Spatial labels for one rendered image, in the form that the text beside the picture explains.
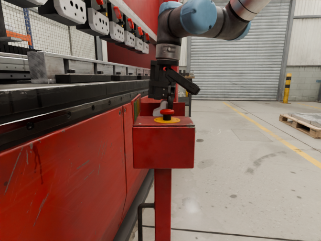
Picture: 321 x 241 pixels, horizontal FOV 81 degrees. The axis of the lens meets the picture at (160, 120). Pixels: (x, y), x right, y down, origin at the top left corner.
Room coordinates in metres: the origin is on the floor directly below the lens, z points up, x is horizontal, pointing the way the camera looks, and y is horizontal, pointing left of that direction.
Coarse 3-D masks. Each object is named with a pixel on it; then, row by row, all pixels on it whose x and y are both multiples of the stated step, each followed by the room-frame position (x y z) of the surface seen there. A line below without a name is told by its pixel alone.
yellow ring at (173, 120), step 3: (162, 117) 0.53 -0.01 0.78; (171, 117) 0.53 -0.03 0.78; (156, 120) 0.49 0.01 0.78; (159, 120) 0.49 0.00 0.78; (162, 120) 0.49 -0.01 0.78; (165, 120) 0.49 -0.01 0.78; (168, 120) 0.49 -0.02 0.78; (171, 120) 0.49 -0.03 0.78; (174, 120) 0.49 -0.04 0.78; (177, 120) 0.49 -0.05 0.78
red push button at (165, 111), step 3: (162, 111) 0.49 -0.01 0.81; (165, 111) 0.49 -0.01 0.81; (168, 111) 0.49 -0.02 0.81; (171, 111) 0.49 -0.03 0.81; (162, 114) 0.49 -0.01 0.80; (165, 114) 0.49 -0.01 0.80; (168, 114) 0.49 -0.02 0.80; (171, 114) 0.49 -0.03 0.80; (165, 117) 0.49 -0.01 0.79; (168, 117) 0.49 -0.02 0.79
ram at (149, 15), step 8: (112, 0) 1.07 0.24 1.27; (128, 0) 1.31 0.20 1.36; (136, 0) 1.47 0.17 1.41; (144, 0) 1.69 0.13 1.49; (152, 0) 1.98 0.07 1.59; (120, 8) 1.17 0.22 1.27; (136, 8) 1.47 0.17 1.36; (144, 8) 1.68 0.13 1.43; (152, 8) 1.98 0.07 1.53; (128, 16) 1.30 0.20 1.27; (144, 16) 1.68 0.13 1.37; (152, 16) 1.97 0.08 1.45; (152, 24) 1.97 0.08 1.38; (152, 40) 2.07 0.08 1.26
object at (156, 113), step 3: (162, 102) 0.58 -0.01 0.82; (165, 102) 0.58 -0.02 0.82; (162, 105) 0.58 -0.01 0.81; (165, 105) 0.58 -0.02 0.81; (162, 108) 0.58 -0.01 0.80; (165, 108) 0.58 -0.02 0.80; (153, 111) 0.58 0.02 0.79; (156, 111) 0.58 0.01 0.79; (159, 111) 0.58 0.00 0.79; (153, 114) 0.58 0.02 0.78; (156, 114) 0.58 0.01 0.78; (159, 114) 0.58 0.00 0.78
